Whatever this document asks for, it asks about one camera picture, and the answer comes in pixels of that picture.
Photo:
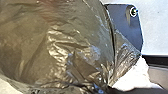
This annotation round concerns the black trash bag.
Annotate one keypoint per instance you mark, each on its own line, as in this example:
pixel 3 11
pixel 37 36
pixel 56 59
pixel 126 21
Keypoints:
pixel 56 43

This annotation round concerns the white plastic wad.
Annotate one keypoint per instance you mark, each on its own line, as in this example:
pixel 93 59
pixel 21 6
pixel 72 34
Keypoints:
pixel 138 76

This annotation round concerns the silver base bolt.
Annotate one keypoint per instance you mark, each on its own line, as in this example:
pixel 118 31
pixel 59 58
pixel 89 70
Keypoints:
pixel 132 11

